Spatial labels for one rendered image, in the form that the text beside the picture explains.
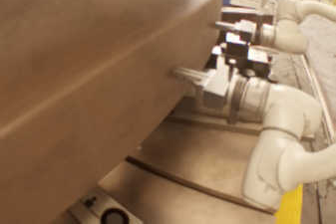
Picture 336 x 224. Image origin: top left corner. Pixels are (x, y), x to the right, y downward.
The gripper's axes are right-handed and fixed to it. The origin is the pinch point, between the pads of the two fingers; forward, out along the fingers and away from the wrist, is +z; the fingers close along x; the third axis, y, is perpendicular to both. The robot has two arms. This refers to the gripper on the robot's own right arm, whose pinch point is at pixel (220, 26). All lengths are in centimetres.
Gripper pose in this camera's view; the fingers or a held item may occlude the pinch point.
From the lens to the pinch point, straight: 98.1
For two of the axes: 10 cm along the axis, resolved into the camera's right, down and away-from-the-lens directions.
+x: 3.4, -5.9, 7.4
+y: 0.1, 7.9, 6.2
